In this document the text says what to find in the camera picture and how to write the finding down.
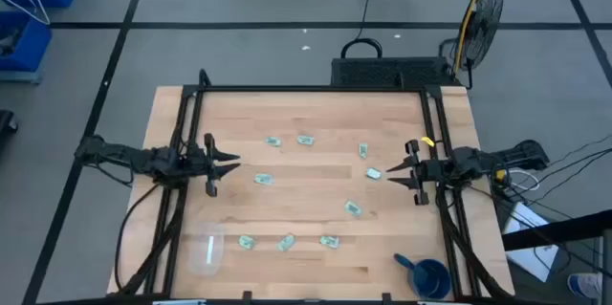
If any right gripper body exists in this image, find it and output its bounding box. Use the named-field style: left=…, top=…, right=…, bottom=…
left=404, top=139, right=444, bottom=207

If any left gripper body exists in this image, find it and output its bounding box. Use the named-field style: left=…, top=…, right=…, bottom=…
left=184, top=132, right=219, bottom=199

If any clear plastic bin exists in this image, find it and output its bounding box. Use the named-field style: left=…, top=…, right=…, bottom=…
left=187, top=222, right=226, bottom=277

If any black mesh basket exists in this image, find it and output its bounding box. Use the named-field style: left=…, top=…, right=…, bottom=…
left=330, top=55, right=461, bottom=89

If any white paper sheet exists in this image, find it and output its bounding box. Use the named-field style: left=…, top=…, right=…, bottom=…
left=504, top=202, right=559, bottom=283

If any black beam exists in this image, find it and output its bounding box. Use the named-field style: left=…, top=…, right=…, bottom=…
left=501, top=208, right=612, bottom=252

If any black floor fan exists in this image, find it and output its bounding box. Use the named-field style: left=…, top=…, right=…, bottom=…
left=439, top=0, right=505, bottom=90

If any white blue shoe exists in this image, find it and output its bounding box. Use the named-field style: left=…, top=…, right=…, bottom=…
left=567, top=272, right=604, bottom=300

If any black object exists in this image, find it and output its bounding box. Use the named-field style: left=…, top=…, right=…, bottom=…
left=0, top=109, right=19, bottom=135

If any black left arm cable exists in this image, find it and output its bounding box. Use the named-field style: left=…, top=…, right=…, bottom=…
left=114, top=183, right=162, bottom=292

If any blue cup with handle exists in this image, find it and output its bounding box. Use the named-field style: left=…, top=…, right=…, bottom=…
left=393, top=252, right=453, bottom=300

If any white coiled cable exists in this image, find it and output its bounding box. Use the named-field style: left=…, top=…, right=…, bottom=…
left=506, top=168, right=541, bottom=192

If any black aluminium table frame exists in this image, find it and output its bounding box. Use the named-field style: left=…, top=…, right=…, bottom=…
left=107, top=68, right=515, bottom=305

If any black cable loop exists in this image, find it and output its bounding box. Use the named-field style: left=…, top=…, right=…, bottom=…
left=339, top=37, right=383, bottom=60

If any yellow hanging cord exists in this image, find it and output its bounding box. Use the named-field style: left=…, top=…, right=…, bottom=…
left=453, top=0, right=492, bottom=75

